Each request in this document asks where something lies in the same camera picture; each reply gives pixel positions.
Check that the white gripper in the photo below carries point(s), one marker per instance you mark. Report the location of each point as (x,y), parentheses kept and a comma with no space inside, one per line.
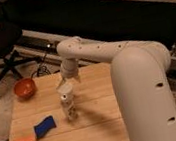
(66,81)

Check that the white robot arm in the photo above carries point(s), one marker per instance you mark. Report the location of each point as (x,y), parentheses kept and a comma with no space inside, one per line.
(138,74)

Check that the orange bowl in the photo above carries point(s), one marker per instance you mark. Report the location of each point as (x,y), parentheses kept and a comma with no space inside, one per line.
(25,88)

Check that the blue orange sponge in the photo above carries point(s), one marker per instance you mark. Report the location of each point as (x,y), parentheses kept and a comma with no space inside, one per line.
(40,130)

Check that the long metal rail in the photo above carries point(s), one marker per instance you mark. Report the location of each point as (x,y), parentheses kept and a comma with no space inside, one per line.
(71,49)

